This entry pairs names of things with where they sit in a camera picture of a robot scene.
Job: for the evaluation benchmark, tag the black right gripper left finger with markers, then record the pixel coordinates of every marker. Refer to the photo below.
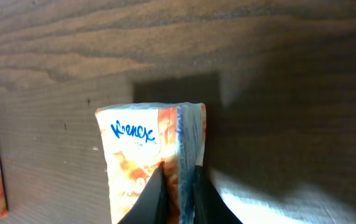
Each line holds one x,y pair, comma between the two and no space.
151,206

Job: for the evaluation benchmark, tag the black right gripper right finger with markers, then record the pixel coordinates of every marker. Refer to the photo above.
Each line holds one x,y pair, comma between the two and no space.
209,208

